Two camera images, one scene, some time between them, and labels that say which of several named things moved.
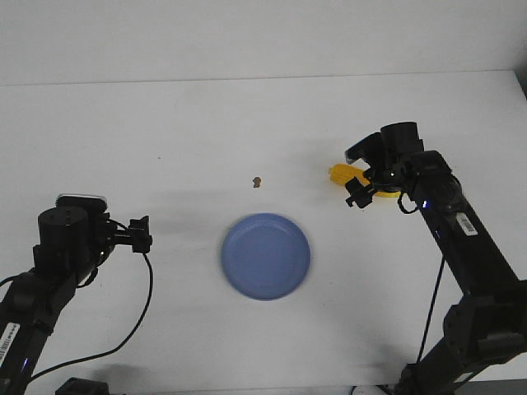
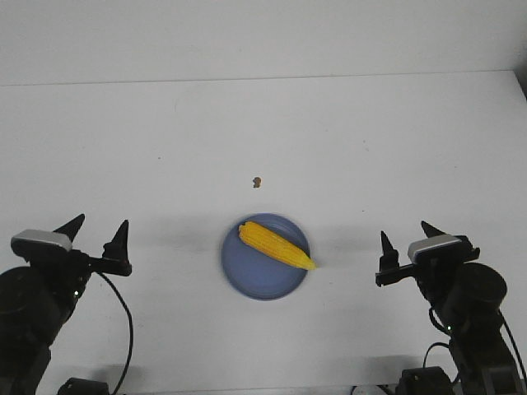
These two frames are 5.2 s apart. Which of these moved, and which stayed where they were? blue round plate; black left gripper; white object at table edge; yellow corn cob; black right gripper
Moved: yellow corn cob; black left gripper; black right gripper
Stayed: blue round plate; white object at table edge
